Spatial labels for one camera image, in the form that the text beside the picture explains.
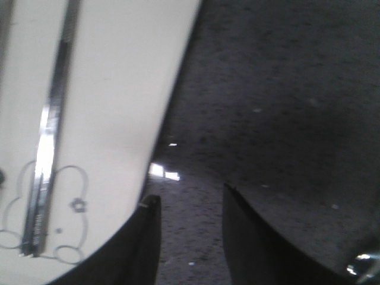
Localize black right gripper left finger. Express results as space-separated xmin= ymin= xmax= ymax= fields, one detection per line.
xmin=50 ymin=195 xmax=162 ymax=285

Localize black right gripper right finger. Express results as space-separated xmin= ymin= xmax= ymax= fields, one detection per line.
xmin=222 ymin=184 xmax=351 ymax=284

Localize cream rabbit print tray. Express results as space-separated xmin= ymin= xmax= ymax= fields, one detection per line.
xmin=1 ymin=1 xmax=202 ymax=284

